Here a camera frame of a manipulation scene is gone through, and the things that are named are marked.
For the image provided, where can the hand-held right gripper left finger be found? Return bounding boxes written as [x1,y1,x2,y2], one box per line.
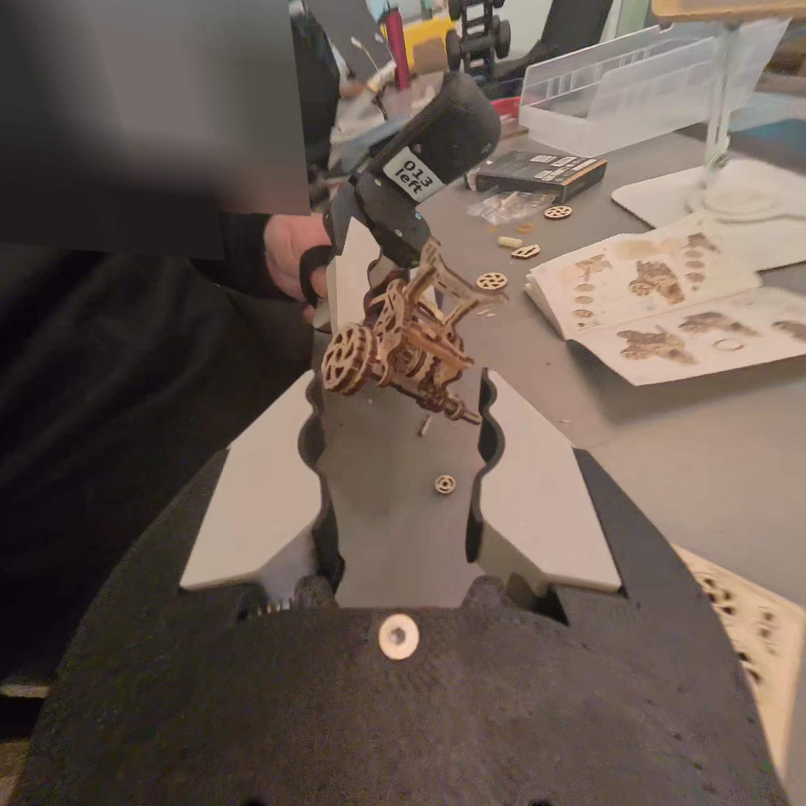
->
[179,370,347,608]

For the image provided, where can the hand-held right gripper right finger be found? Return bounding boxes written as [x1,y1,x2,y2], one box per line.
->
[466,368,623,597]

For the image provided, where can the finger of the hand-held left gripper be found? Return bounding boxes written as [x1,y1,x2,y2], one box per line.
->
[368,259,404,297]
[313,214,382,335]

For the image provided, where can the wooden buggy model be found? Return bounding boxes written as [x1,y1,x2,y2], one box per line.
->
[321,239,508,429]

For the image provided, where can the paper instruction booklet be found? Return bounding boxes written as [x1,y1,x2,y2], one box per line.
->
[524,214,806,386]

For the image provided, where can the wooden parts sheet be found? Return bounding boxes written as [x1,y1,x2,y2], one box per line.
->
[674,544,806,769]

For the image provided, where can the person's left forearm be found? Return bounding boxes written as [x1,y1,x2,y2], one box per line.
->
[220,213,278,298]

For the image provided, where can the person's left hand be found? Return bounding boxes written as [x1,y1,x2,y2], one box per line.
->
[264,213,335,328]

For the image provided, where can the rack of black dumbbells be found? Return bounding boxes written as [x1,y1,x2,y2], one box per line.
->
[447,0,512,79]

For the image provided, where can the yellow box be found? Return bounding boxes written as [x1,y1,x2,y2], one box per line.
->
[403,16,457,70]

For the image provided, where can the black cardboard box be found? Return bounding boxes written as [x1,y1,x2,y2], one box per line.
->
[465,151,608,204]

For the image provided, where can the clear plastic bag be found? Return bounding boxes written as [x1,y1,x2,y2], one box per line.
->
[466,191,549,225]

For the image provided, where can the translucent plastic container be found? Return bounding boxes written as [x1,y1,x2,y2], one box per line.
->
[519,19,791,142]

